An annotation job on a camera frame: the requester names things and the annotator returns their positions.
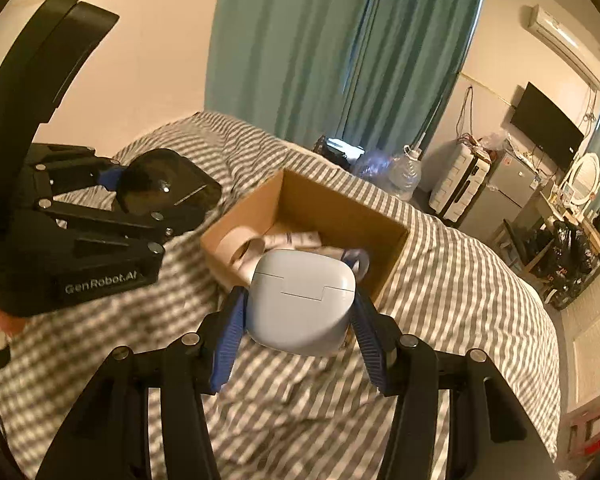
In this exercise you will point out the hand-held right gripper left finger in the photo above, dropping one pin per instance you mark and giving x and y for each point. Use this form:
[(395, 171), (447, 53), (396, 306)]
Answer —
[(227, 332)]

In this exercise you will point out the black wall television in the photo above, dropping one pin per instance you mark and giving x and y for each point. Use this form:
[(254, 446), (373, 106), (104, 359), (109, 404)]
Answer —
[(547, 127)]

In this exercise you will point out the person's left hand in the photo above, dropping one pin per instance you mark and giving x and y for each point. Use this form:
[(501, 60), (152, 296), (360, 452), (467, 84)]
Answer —
[(5, 321)]

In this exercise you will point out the black chair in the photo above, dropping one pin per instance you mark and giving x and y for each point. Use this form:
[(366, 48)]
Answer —
[(517, 242)]

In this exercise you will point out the brown cardboard box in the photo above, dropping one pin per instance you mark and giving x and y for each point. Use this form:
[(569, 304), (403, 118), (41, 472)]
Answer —
[(330, 210)]

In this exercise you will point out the dressing table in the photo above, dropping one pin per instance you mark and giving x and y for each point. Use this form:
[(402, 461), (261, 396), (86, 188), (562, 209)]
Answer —
[(567, 215)]

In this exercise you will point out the pile of black bags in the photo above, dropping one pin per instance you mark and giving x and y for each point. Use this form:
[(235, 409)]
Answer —
[(570, 265)]

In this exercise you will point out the white air conditioner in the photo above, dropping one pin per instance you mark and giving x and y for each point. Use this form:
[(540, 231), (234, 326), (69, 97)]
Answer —
[(565, 42)]

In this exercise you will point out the dark floor bag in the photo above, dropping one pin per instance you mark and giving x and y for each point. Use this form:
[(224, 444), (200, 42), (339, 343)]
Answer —
[(337, 152)]

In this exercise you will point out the white printed tube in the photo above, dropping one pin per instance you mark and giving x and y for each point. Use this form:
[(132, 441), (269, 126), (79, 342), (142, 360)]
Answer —
[(292, 239)]

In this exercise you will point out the grey checked blanket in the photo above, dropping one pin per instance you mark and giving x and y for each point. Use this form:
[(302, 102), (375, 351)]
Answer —
[(455, 310)]

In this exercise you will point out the red plastic stool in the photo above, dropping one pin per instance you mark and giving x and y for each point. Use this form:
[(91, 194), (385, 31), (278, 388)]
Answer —
[(587, 432)]

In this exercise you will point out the clear large water bottle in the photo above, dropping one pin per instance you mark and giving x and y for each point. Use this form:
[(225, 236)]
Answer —
[(405, 177)]

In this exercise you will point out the white oval mirror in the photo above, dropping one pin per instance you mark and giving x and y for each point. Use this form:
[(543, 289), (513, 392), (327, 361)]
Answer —
[(582, 180)]

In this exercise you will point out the clear bag on fridge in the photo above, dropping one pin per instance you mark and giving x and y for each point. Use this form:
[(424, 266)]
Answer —
[(494, 141)]

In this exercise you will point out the dark green curtain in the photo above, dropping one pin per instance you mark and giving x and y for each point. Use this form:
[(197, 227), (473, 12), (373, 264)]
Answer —
[(420, 50)]

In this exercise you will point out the light green curtain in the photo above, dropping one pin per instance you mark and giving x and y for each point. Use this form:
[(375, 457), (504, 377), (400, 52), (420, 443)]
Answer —
[(280, 40)]

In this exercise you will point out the white tape roll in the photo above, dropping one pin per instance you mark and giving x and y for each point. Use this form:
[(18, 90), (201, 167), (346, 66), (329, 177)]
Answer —
[(235, 252)]

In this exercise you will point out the clear plastic bag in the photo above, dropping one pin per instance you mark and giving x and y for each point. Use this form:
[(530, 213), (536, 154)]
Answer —
[(377, 167)]

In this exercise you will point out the silver small fridge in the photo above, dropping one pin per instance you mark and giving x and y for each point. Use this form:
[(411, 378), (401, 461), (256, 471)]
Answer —
[(500, 195)]

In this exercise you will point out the light blue rounded case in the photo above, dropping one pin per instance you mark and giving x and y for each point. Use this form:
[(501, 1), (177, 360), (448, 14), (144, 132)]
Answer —
[(300, 305)]

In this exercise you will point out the white suitcase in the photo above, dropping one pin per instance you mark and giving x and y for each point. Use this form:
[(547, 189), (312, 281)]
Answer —
[(457, 182)]

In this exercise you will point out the black rounded case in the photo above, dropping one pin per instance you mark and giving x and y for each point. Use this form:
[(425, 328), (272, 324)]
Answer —
[(165, 185)]

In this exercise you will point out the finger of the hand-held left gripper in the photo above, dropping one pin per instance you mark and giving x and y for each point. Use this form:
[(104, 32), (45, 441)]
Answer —
[(130, 225), (111, 178)]

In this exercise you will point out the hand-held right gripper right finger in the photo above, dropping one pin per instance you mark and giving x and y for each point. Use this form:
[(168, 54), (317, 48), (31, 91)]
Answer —
[(370, 340)]

